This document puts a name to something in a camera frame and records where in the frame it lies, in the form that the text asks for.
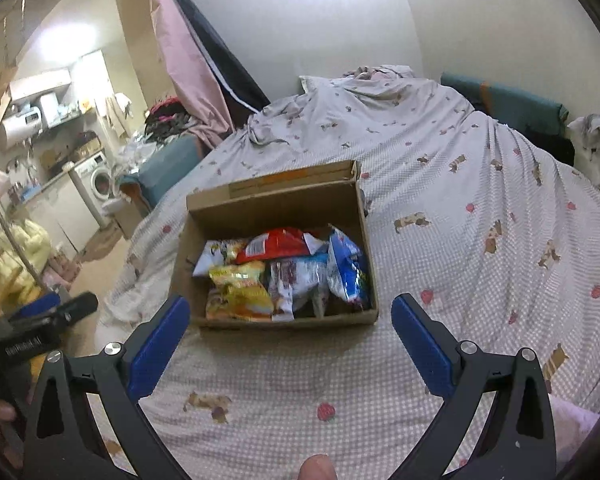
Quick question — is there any teal padded bed board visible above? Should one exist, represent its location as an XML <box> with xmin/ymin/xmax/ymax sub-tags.
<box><xmin>440</xmin><ymin>72</ymin><xmax>573</xmax><ymax>136</ymax></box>
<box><xmin>120</xmin><ymin>135</ymin><xmax>206</xmax><ymax>211</ymax></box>

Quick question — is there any white pillow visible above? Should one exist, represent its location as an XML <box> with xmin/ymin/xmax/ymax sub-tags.
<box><xmin>299</xmin><ymin>75</ymin><xmax>341</xmax><ymax>96</ymax></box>

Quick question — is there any yellow snack packet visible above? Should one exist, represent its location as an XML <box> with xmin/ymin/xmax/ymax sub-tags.
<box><xmin>206</xmin><ymin>262</ymin><xmax>273</xmax><ymax>322</ymax></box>

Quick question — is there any pink fleece cloth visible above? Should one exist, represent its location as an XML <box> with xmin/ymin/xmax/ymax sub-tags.
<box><xmin>550</xmin><ymin>395</ymin><xmax>600</xmax><ymax>461</ymax></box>

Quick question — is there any yellow quilt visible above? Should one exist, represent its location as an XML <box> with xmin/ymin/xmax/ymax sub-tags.
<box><xmin>0</xmin><ymin>220</ymin><xmax>53</xmax><ymax>306</ymax></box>

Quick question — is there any grey white cat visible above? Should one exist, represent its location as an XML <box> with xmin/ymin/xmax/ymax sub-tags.
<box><xmin>566</xmin><ymin>114</ymin><xmax>600</xmax><ymax>196</ymax></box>

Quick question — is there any white light blue snack packet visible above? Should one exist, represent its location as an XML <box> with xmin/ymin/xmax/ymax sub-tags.
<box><xmin>267</xmin><ymin>255</ymin><xmax>331</xmax><ymax>322</ymax></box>

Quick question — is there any white wall cabinet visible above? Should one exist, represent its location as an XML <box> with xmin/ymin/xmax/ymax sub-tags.
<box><xmin>10</xmin><ymin>69</ymin><xmax>73</xmax><ymax>102</ymax></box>

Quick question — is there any checked printed bed sheet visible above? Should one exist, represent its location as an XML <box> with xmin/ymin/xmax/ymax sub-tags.
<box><xmin>87</xmin><ymin>65</ymin><xmax>600</xmax><ymax>480</ymax></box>

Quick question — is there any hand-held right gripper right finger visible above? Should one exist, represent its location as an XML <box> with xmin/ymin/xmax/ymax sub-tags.
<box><xmin>390</xmin><ymin>292</ymin><xmax>558</xmax><ymax>480</ymax></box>

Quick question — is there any brown cardboard carton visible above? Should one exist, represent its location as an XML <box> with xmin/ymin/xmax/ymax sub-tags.
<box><xmin>75</xmin><ymin>137</ymin><xmax>103</xmax><ymax>158</ymax></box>

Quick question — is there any white water heater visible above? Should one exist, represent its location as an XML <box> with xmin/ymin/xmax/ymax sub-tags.
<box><xmin>0</xmin><ymin>111</ymin><xmax>43</xmax><ymax>153</ymax></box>

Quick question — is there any pink curtain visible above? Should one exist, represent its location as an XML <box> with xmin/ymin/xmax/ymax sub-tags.
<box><xmin>145</xmin><ymin>0</ymin><xmax>236</xmax><ymax>151</ymax></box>

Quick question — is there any dark curtain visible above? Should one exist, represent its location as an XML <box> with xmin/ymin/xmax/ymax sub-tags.
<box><xmin>155</xmin><ymin>0</ymin><xmax>271</xmax><ymax>113</ymax></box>

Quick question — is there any hanging beige towel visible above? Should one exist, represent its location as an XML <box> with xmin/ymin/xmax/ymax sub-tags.
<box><xmin>102</xmin><ymin>92</ymin><xmax>133</xmax><ymax>136</ymax></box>

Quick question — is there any white kitchen counter cabinet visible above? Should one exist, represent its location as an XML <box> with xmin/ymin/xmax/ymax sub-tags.
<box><xmin>27</xmin><ymin>175</ymin><xmax>103</xmax><ymax>256</ymax></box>

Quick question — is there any pile of dark clothes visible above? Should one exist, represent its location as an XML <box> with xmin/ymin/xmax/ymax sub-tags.
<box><xmin>144</xmin><ymin>97</ymin><xmax>201</xmax><ymax>143</ymax></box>

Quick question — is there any white washing machine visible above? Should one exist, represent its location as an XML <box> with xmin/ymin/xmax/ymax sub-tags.
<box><xmin>72</xmin><ymin>152</ymin><xmax>116</xmax><ymax>231</ymax></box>

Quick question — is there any brown floor rug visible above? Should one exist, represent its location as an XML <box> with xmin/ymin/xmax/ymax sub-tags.
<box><xmin>75</xmin><ymin>225</ymin><xmax>126</xmax><ymax>263</ymax></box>

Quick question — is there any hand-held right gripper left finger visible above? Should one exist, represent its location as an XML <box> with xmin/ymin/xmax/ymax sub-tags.
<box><xmin>22</xmin><ymin>295</ymin><xmax>206</xmax><ymax>480</ymax></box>

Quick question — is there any red snack packet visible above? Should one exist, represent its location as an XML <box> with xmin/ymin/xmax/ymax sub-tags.
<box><xmin>236</xmin><ymin>227</ymin><xmax>326</xmax><ymax>264</ymax></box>

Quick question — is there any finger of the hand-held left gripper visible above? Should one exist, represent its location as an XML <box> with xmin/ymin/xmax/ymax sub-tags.
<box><xmin>52</xmin><ymin>293</ymin><xmax>99</xmax><ymax>323</ymax></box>
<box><xmin>10</xmin><ymin>292</ymin><xmax>61</xmax><ymax>318</ymax></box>

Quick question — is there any heap of grey clothes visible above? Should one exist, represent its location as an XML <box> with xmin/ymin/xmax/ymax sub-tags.
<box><xmin>117</xmin><ymin>137</ymin><xmax>158</xmax><ymax>176</ymax></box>

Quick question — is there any pink cartoon snack packet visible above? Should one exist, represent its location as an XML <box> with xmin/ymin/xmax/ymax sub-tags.
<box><xmin>192</xmin><ymin>239</ymin><xmax>251</xmax><ymax>278</ymax></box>

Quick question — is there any person's right hand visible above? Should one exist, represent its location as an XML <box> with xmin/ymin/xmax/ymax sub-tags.
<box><xmin>300</xmin><ymin>455</ymin><xmax>337</xmax><ymax>480</ymax></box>

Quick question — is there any brown cardboard box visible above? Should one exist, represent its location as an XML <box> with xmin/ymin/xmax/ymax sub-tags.
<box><xmin>172</xmin><ymin>160</ymin><xmax>379</xmax><ymax>330</ymax></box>

